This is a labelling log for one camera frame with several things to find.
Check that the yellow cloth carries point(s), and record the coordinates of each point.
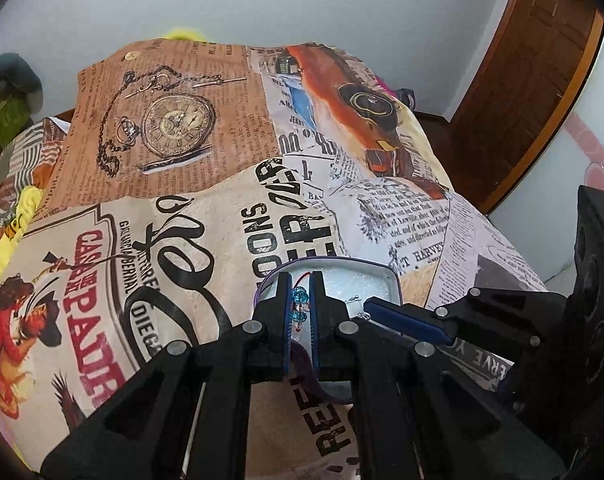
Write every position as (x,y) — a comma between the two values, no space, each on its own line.
(24,205)

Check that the dark grey cloth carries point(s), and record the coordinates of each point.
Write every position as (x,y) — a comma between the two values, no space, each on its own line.
(12,72)

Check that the striped bedsheet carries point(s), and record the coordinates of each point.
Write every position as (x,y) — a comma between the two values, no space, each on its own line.
(12,170)

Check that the printed blanket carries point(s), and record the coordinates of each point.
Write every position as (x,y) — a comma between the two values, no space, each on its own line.
(207,210)

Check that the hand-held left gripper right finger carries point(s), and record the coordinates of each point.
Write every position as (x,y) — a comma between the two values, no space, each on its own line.
(316,325)

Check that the purple heart-shaped tin box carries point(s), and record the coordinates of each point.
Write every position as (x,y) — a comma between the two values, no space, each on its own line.
(354,280)

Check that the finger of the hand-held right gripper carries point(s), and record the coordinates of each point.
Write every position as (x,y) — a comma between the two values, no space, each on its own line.
(407,321)
(504,380)

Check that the wooden door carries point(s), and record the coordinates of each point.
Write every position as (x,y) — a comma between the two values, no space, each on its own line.
(522,85)

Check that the grey bag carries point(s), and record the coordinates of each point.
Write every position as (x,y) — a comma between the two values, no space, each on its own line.
(406,97)

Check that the pink cloth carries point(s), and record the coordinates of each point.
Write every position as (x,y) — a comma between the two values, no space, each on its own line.
(386,85)

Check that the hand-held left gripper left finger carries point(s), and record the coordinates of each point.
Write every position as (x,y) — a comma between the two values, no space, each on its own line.
(285,320)

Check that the white wardrobe sliding door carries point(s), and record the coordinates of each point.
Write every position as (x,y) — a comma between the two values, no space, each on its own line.
(572,160)

